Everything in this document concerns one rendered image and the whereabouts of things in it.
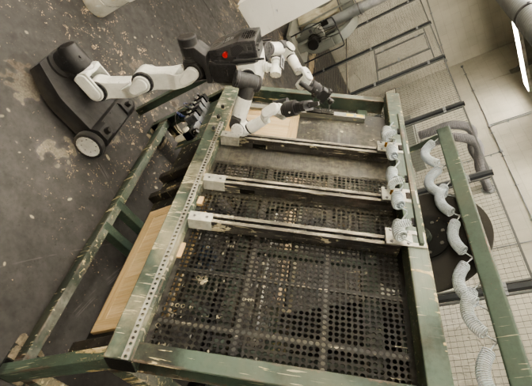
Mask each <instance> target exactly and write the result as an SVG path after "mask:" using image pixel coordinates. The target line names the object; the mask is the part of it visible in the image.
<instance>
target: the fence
mask: <svg viewBox="0 0 532 386"><path fill-rule="evenodd" d="M265 107H267V105H266V104H251V105H250V108H249V109H252V110H260V111H261V110H262V109H263V108H265ZM347 114H353V113H345V112H334V115H326V114H317V113H309V112H306V111H305V112H301V113H299V116H301V117H310V118H317V119H332V120H340V121H348V122H356V123H364V120H365V115H363V117H356V115H361V114H353V115H354V116H347Z"/></svg>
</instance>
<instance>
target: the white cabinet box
mask: <svg viewBox="0 0 532 386"><path fill-rule="evenodd" d="M328 1H329V0H240V1H239V3H238V4H237V6H238V8H239V10H240V11H241V13H242V15H243V17H244V18H245V20H246V22H247V23H248V25H249V27H250V28H255V27H260V31H261V36H264V35H266V34H268V33H270V32H271V31H273V30H275V29H277V28H279V27H281V26H283V25H285V24H286V23H288V22H290V21H293V20H294V19H295V18H297V17H300V16H302V15H303V14H305V13H307V12H309V11H311V10H312V9H315V8H317V7H318V6H320V5H322V4H324V3H326V2H328Z"/></svg>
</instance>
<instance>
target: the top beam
mask: <svg viewBox="0 0 532 386"><path fill-rule="evenodd" d="M384 100H385V101H384V106H383V110H384V116H385V123H386V126H390V124H391V123H392V122H393V124H392V125H391V128H392V129H393V131H394V130H395V131H396V130H397V128H398V129H399V126H398V121H397V113H401V119H402V123H403V128H404V133H405V141H406V144H408V139H407V134H406V130H405V122H404V118H403V114H402V109H401V102H400V97H399V93H385V96H384ZM408 151H409V144H408ZM408 157H409V162H410V166H411V171H412V179H413V183H414V188H415V191H416V193H417V188H416V181H415V176H414V171H413V167H412V160H411V155H410V151H409V155H408ZM397 159H398V160H400V163H399V164H398V165H397V167H396V168H397V170H398V174H397V175H398V176H400V177H402V178H405V176H407V172H406V167H405V159H404V154H403V153H399V154H398V157H397ZM417 197H418V193H417ZM418 202H419V204H417V205H418V210H419V214H420V222H421V226H422V231H423V233H424V235H425V240H426V244H427V248H414V247H409V246H401V253H402V259H403V265H404V272H405V284H406V290H407V297H408V308H409V315H410V321H411V328H412V339H413V345H414V352H415V359H416V371H417V377H418V383H419V386H454V380H453V376H452V372H451V367H450V359H449V355H448V351H447V343H446V339H445V335H444V330H443V322H442V317H441V313H440V309H439V301H438V297H437V293H436V288H435V280H434V276H433V272H432V267H431V260H430V256H429V251H428V243H427V239H426V234H425V230H424V222H423V218H422V213H421V209H420V201H419V197H418ZM403 208H404V209H406V210H407V211H408V212H406V211H404V210H402V209H400V210H397V218H398V219H402V218H403V217H404V216H405V214H406V213H408V214H407V215H406V216H405V218H404V219H407V220H408V219H409V222H411V221H412V219H411V218H414V214H413V209H412V204H411V203H408V202H406V203H405V206H404V207H403ZM404 219H403V220H404Z"/></svg>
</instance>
